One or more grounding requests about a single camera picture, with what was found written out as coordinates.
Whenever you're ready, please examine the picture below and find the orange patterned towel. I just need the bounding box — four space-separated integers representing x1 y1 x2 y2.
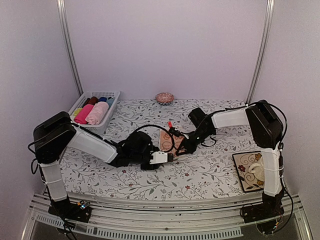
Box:
158 121 193 157

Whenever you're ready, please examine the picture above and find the dark red rolled towel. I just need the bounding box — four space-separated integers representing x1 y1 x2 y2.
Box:
87 96 99 106

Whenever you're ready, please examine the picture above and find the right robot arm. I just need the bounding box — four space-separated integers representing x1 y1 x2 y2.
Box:
175 100 288 223

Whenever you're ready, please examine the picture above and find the light blue rolled towel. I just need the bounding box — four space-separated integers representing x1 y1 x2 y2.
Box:
106 98 115 107

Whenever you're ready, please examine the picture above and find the cream ceramic mug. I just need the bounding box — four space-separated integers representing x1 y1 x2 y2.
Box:
248 157 265 182

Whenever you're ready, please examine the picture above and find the aluminium frame post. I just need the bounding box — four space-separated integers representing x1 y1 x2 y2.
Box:
56 0 84 96
245 0 275 104

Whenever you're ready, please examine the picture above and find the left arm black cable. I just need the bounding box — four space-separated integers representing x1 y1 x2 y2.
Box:
117 123 176 153

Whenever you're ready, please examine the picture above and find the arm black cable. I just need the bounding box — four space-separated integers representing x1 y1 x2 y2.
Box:
172 129 218 148
117 123 176 153

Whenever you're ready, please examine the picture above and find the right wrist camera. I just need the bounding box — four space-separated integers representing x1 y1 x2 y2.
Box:
168 126 182 138

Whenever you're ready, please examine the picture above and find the left aluminium frame post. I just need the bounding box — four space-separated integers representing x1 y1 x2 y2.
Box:
56 0 84 96

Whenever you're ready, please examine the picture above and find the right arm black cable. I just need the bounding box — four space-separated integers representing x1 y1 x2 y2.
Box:
172 129 218 148

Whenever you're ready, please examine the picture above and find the pink rolled towel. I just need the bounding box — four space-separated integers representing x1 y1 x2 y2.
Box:
74 104 94 125

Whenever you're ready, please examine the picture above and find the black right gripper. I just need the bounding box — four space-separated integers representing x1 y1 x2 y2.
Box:
176 127 214 156

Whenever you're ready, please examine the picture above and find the square floral plate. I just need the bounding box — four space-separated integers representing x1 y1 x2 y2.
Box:
232 151 265 193

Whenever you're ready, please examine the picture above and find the white plastic basket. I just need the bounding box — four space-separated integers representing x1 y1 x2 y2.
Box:
68 91 121 135

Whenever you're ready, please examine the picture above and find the right aluminium frame post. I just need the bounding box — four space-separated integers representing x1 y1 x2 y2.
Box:
245 0 275 104

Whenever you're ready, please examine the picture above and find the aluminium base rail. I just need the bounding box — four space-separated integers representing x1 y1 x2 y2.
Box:
21 192 313 240

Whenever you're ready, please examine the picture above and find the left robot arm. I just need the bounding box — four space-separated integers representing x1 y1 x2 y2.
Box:
28 111 168 223

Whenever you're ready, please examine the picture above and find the pink towel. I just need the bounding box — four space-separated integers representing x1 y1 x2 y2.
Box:
85 102 109 125
74 104 94 125

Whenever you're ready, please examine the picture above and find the patterned ceramic bowl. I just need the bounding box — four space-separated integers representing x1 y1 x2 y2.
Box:
155 92 174 106

